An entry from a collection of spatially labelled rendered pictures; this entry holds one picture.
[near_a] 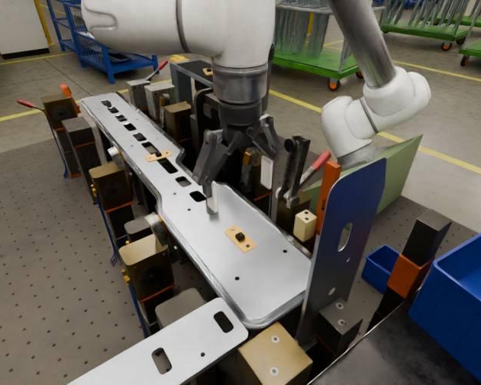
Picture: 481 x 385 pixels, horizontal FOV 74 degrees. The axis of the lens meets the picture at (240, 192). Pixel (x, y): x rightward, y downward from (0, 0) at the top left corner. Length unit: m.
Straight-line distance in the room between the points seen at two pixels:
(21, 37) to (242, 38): 7.15
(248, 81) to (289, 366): 0.42
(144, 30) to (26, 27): 7.05
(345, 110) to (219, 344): 0.99
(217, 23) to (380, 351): 0.55
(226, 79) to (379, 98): 0.83
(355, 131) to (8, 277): 1.30
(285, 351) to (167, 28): 0.50
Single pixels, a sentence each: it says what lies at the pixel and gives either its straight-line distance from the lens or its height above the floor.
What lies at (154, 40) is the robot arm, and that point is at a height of 1.43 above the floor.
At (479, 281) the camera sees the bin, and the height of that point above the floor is 1.03.
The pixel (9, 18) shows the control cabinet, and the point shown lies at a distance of 7.51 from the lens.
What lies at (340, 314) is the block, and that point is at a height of 1.08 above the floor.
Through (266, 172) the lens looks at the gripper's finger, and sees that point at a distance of 0.68.
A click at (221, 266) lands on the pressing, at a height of 1.00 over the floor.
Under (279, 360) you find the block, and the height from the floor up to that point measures 1.06.
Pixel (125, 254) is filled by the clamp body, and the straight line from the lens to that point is 0.70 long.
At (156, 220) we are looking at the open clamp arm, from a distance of 0.65.
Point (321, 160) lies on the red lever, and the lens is 0.80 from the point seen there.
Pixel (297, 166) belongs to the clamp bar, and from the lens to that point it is 0.72.
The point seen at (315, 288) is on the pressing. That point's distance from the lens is 0.49.
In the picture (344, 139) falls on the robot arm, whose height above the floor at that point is 0.96.
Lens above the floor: 1.53
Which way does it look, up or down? 37 degrees down
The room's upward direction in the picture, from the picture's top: straight up
